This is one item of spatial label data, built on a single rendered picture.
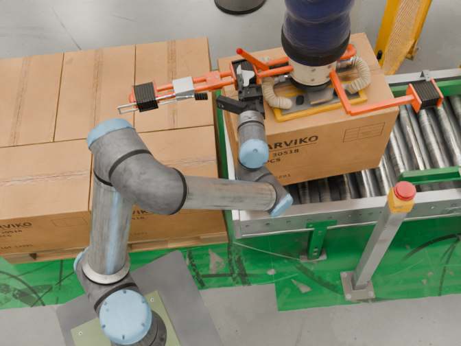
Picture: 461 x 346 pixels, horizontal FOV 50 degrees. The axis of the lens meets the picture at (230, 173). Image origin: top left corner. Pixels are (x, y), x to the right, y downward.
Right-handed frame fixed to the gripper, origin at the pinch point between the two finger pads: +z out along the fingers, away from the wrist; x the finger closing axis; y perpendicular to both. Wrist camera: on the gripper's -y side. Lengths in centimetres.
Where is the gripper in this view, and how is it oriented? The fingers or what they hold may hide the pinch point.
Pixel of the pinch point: (239, 75)
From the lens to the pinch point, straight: 177.2
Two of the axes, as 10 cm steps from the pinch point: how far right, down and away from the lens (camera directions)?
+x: -1.0, -5.6, -8.2
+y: 9.9, -1.1, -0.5
